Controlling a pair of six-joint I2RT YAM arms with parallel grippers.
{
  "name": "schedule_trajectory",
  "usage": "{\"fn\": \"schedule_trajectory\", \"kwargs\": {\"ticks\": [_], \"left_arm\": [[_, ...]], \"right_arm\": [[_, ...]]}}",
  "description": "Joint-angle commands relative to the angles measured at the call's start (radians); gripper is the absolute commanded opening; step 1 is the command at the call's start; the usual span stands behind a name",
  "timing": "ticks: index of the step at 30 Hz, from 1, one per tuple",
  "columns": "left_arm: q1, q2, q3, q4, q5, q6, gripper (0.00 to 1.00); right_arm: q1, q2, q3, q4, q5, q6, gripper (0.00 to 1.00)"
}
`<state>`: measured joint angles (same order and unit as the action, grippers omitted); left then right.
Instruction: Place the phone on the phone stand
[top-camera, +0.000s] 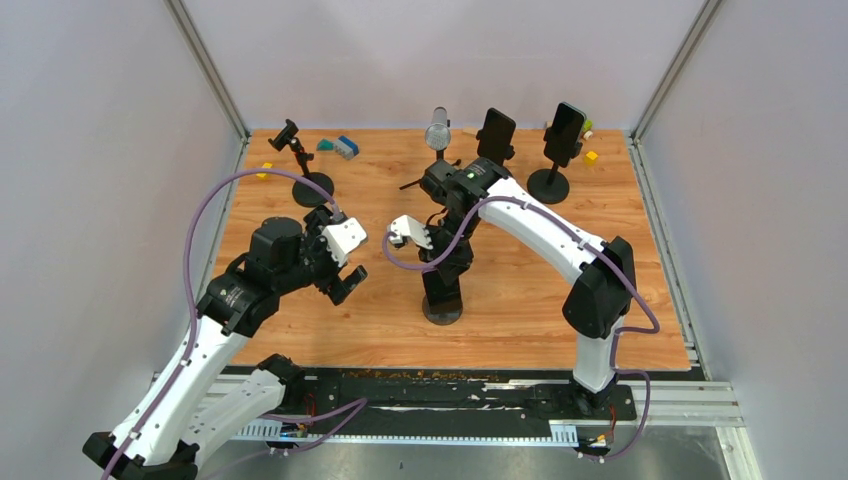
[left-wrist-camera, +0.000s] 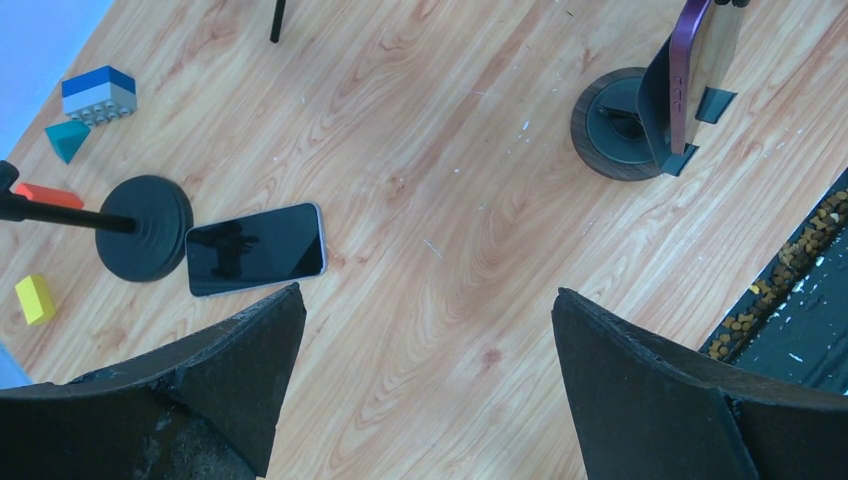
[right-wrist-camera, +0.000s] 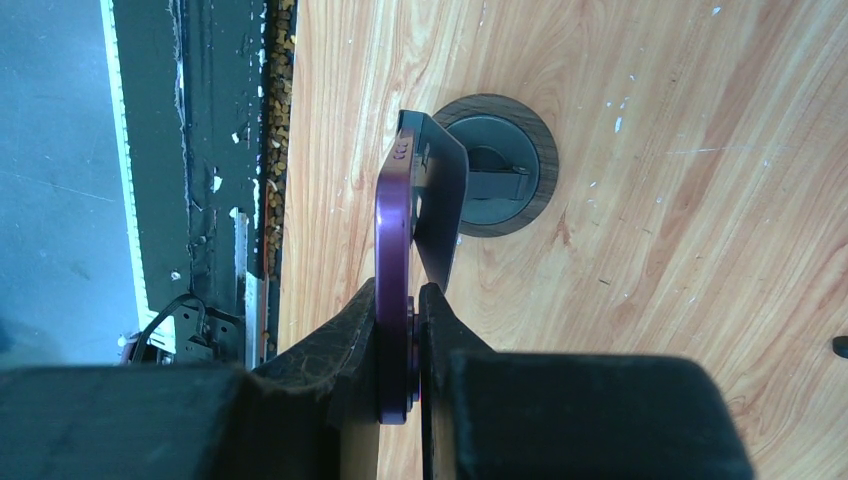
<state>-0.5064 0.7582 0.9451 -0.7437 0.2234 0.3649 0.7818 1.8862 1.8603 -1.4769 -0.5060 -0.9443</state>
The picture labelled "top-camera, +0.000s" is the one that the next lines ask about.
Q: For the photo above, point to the teal toy block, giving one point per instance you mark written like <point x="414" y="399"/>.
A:
<point x="325" y="145"/>

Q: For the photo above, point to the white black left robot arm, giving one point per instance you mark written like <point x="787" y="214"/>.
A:
<point x="167" y="435"/>

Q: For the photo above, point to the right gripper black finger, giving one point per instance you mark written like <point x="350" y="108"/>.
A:
<point x="462" y="258"/>
<point x="438" y="274"/>

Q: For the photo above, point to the red toy brick car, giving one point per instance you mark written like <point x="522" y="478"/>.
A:
<point x="587" y="132"/>

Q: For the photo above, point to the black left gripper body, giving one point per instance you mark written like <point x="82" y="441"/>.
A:
<point x="319" y="268"/>

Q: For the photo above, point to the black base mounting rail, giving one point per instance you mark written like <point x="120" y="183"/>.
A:
<point x="492" y="404"/>

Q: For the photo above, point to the blue grey toy bricks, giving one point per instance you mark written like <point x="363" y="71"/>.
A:
<point x="345" y="147"/>

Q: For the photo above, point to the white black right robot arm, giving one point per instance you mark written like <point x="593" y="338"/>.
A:
<point x="601" y="273"/>

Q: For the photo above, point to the yellow toy cube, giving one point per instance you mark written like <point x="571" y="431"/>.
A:
<point x="591" y="158"/>

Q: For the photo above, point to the yellow toy brick left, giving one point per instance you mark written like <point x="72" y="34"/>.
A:
<point x="265" y="167"/>

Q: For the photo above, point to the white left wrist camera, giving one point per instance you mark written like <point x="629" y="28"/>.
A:
<point x="343" y="239"/>

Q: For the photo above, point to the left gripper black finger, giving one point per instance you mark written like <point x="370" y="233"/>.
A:
<point x="315" y="223"/>
<point x="342" y="288"/>

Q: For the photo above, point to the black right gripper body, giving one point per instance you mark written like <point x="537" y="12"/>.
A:
<point x="443" y="236"/>

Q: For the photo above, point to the grey round stand base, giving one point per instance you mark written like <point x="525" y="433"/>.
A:
<point x="442" y="312"/>

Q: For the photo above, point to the black teal-edged smartphone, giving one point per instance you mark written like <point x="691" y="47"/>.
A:
<point x="564" y="132"/>

